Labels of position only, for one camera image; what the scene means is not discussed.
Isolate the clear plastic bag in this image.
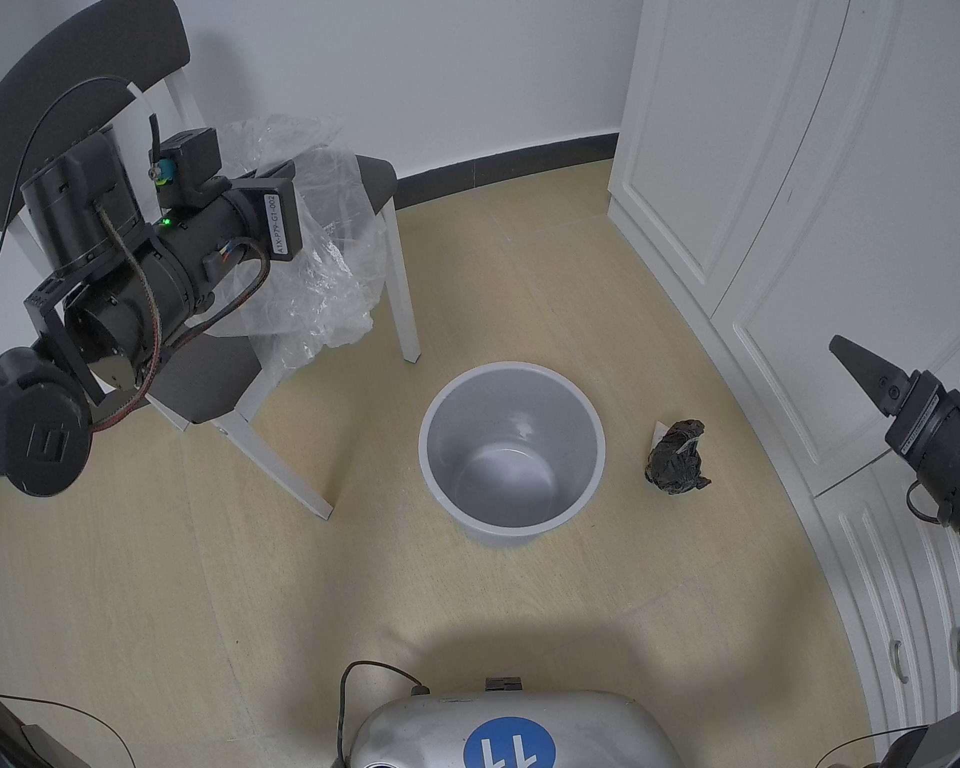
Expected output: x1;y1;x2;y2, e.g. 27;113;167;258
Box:
198;112;389;389

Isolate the crumpled black plastic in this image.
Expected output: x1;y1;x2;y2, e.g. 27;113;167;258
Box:
643;420;712;496

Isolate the black cable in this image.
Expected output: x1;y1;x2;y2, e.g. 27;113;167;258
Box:
3;75;162;252
335;660;430;768

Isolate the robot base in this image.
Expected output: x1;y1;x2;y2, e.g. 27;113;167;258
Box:
352;675;680;768

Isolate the white chair with grey cushions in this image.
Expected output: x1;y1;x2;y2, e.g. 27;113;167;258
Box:
0;0;421;522

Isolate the grey trash bin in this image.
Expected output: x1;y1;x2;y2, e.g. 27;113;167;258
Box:
417;361;607;550

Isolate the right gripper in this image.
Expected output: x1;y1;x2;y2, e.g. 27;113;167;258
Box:
828;335;960;498

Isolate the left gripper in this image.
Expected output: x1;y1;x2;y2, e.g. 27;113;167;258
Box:
153;159;305;325

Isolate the white wardrobe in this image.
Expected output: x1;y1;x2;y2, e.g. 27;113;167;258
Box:
606;0;960;768

